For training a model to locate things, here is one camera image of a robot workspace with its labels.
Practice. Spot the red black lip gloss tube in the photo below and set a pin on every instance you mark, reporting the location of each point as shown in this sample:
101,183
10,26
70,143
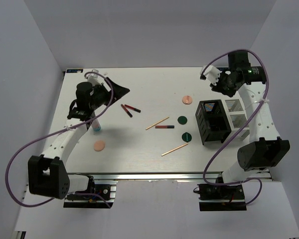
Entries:
132,108

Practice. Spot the plain pink powder puff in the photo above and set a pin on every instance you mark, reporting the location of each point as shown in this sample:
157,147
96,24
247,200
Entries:
99,145

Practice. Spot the pink powder puff with ribbon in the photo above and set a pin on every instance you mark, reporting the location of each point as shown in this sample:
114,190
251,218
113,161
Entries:
187,100

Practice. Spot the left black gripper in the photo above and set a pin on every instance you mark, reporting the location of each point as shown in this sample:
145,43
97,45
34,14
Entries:
118,92

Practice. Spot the white slotted organizer box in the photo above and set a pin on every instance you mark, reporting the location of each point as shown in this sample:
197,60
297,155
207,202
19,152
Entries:
235,113

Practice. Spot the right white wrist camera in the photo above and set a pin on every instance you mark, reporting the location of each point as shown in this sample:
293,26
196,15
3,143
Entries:
210,73

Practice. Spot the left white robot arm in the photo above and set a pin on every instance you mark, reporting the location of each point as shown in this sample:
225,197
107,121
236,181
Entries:
47,174

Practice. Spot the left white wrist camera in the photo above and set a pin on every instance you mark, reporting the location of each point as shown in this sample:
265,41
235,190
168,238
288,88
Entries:
96,77

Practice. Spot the left blue corner sticker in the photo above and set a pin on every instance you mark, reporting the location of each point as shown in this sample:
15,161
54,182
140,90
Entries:
68,71

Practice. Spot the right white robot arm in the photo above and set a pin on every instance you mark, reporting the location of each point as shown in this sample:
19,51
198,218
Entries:
266,148

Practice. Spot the lower green round compact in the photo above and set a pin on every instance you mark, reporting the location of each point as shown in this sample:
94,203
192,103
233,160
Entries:
186,137

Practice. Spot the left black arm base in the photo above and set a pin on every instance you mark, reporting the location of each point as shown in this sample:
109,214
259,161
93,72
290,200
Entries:
99,194

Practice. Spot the red lip gloss blue cap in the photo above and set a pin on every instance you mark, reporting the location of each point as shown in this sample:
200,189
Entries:
164,127

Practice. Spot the white bottle blue label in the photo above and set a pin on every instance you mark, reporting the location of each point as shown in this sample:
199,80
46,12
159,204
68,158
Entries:
96,125

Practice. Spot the wooden stick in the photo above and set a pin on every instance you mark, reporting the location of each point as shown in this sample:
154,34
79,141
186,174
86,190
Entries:
172,150
156,123

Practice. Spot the aluminium table rail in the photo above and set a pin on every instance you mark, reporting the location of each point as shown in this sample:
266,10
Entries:
169,176

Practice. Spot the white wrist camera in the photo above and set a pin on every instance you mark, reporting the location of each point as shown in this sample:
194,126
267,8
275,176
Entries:
210,73
96,77

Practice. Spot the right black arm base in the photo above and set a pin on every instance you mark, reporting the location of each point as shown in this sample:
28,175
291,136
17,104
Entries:
220,198

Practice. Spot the upper green round compact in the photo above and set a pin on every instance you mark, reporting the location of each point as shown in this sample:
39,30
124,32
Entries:
182,120

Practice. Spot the green round compact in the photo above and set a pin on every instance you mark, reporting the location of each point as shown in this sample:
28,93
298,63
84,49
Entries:
182,120
186,137

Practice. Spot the black slotted organizer box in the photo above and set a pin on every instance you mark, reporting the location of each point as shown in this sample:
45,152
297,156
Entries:
212,121

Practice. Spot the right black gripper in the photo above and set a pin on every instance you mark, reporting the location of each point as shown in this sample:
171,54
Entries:
217,86

